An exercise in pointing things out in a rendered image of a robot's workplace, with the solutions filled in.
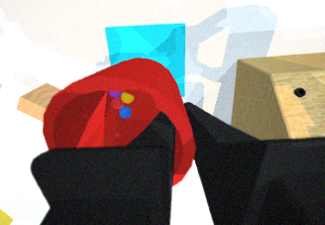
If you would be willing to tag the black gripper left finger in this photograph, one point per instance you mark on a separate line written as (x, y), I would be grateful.
(142, 169)

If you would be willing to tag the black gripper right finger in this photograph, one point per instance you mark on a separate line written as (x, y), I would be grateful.
(236, 169)

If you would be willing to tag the yellow marble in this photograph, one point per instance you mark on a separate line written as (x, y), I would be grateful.
(127, 98)

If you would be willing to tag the red cup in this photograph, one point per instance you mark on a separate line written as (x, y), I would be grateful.
(81, 114)

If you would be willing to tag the blue marble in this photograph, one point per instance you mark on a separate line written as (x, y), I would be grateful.
(125, 112)

